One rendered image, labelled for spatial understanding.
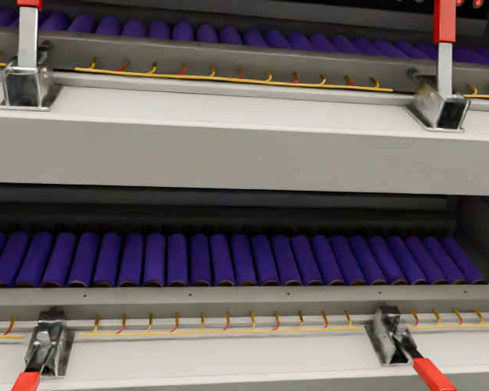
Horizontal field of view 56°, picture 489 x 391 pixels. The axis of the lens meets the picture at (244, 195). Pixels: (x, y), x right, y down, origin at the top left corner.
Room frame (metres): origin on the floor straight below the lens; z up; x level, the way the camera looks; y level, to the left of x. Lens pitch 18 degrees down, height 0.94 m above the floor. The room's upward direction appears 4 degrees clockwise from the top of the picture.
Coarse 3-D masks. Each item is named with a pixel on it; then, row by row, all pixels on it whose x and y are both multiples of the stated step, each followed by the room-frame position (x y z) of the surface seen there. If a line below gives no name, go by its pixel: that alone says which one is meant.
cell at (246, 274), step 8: (232, 240) 0.41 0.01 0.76; (240, 240) 0.41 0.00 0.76; (232, 248) 0.40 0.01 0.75; (240, 248) 0.40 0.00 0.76; (248, 248) 0.40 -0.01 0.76; (232, 256) 0.40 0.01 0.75; (240, 256) 0.39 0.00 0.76; (248, 256) 0.39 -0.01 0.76; (240, 264) 0.38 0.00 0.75; (248, 264) 0.38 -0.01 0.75; (240, 272) 0.37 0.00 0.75; (248, 272) 0.37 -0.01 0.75; (240, 280) 0.36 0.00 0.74; (248, 280) 0.36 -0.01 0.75; (256, 280) 0.36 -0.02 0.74
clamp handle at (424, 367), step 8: (400, 328) 0.31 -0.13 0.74; (392, 336) 0.31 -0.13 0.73; (400, 336) 0.31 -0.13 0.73; (400, 344) 0.30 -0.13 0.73; (408, 344) 0.30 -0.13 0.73; (408, 352) 0.29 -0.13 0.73; (416, 352) 0.29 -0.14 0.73; (416, 360) 0.28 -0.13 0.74; (424, 360) 0.28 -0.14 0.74; (416, 368) 0.27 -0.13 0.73; (424, 368) 0.27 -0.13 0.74; (432, 368) 0.27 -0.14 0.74; (424, 376) 0.26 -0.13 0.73; (432, 376) 0.26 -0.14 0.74; (440, 376) 0.26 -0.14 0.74; (432, 384) 0.25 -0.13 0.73; (440, 384) 0.25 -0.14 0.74; (448, 384) 0.25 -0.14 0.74
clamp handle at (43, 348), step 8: (40, 336) 0.27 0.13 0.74; (48, 336) 0.27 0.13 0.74; (40, 344) 0.27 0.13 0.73; (48, 344) 0.27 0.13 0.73; (40, 352) 0.26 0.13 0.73; (48, 352) 0.26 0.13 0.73; (32, 360) 0.25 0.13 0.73; (40, 360) 0.25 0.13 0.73; (32, 368) 0.24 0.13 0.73; (40, 368) 0.24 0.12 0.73; (24, 376) 0.23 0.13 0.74; (32, 376) 0.23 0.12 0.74; (16, 384) 0.22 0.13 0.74; (24, 384) 0.22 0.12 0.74; (32, 384) 0.22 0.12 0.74
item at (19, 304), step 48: (48, 288) 0.32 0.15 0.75; (96, 288) 0.32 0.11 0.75; (144, 288) 0.33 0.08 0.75; (192, 288) 0.33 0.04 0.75; (240, 288) 0.34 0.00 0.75; (288, 288) 0.35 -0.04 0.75; (336, 288) 0.35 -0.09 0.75; (384, 288) 0.36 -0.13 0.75; (432, 288) 0.37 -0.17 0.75; (480, 288) 0.38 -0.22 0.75; (0, 336) 0.28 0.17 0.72
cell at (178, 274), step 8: (168, 240) 0.40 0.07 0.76; (176, 240) 0.40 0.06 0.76; (184, 240) 0.40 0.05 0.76; (168, 248) 0.39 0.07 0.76; (176, 248) 0.38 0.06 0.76; (184, 248) 0.39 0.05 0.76; (168, 256) 0.38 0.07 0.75; (176, 256) 0.37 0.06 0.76; (184, 256) 0.38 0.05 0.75; (168, 264) 0.37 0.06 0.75; (176, 264) 0.37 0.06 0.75; (184, 264) 0.37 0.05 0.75; (168, 272) 0.36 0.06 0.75; (176, 272) 0.35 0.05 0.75; (184, 272) 0.36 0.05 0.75; (168, 280) 0.35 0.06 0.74; (176, 280) 0.35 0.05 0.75; (184, 280) 0.35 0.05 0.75
